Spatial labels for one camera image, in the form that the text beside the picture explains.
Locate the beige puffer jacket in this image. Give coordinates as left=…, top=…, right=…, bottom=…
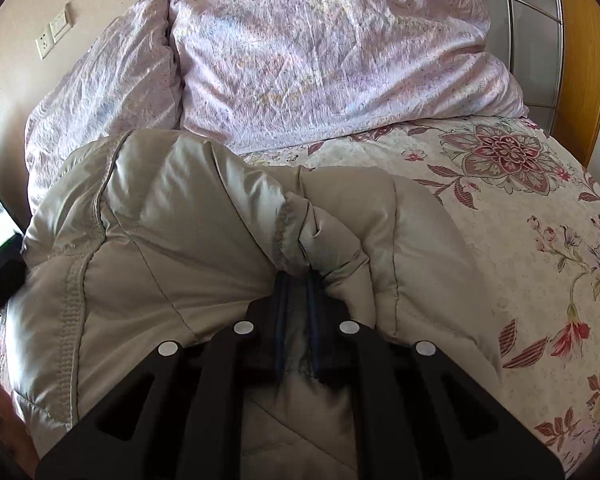
left=7, top=130, right=503, bottom=479

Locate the floral bed sheet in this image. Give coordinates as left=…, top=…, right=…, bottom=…
left=0, top=115, right=600, bottom=478

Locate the left lilac floral pillow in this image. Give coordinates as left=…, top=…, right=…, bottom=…
left=23, top=0, right=182, bottom=211

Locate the lilac floral pillow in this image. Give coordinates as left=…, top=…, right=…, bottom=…
left=171, top=0, right=527, bottom=154
left=23, top=0, right=182, bottom=211

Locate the right lilac floral pillow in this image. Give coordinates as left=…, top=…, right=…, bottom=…
left=171, top=0, right=527, bottom=154

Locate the white wall socket plate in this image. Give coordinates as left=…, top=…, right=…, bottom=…
left=35, top=30, right=55, bottom=60

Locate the white wall switch plate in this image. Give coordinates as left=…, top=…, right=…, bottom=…
left=48, top=3, right=73, bottom=44

